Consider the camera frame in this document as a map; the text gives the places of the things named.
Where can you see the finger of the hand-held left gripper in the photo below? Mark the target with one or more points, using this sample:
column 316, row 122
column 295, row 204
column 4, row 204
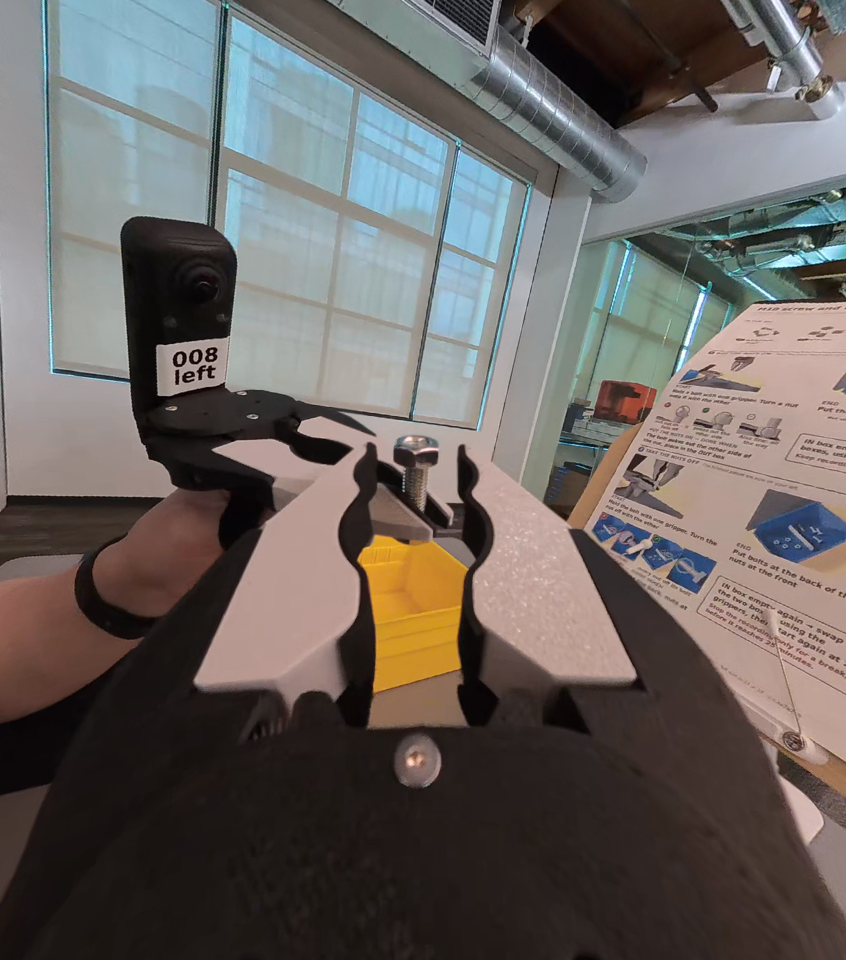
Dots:
column 344, row 435
column 280, row 469

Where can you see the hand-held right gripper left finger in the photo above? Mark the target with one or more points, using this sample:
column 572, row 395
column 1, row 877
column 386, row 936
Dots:
column 280, row 600

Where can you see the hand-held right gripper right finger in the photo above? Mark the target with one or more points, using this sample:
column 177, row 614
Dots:
column 550, row 600

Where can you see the silver bolt with nut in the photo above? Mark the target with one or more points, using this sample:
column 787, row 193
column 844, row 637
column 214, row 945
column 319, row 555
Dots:
column 415, row 452

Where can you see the silver hex bolt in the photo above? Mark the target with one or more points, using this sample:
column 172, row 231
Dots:
column 418, row 487

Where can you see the yellow plastic bin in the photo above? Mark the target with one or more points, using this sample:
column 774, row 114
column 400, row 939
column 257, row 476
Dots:
column 408, row 622

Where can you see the person's left forearm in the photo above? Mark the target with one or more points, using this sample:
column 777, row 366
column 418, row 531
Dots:
column 10, row 652

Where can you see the person's left hand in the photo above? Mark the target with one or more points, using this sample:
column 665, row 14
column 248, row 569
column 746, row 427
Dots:
column 168, row 555

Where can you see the large grid window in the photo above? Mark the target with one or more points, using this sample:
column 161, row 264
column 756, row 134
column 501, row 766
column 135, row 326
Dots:
column 280, row 225

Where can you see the orange 3D printer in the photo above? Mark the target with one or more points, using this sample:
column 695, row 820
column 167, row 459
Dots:
column 622, row 401

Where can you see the printed instruction sheet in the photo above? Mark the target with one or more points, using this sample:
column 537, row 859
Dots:
column 768, row 465

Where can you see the white sheet clip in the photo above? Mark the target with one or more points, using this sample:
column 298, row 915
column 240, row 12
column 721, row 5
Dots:
column 805, row 746

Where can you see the interior glass partition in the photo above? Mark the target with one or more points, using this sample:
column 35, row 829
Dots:
column 648, row 322

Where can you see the white ceiling air vent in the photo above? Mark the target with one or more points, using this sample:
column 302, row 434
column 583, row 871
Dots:
column 460, row 19

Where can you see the silver ceiling pipe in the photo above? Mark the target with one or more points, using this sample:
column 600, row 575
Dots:
column 790, row 45

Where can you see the silver ventilation duct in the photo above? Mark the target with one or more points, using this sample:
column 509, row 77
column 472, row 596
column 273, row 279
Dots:
column 558, row 112

